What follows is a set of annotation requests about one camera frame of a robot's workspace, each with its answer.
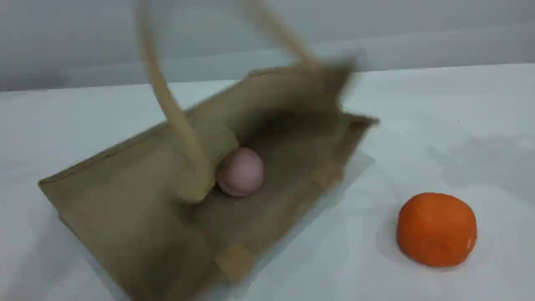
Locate pink peach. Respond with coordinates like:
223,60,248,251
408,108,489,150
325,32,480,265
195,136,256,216
215,146,265,198

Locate brown jute tote bag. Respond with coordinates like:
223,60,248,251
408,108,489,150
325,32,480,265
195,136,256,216
38,0,381,301

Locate orange fruit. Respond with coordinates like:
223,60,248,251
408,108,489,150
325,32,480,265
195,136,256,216
396,192,478,268

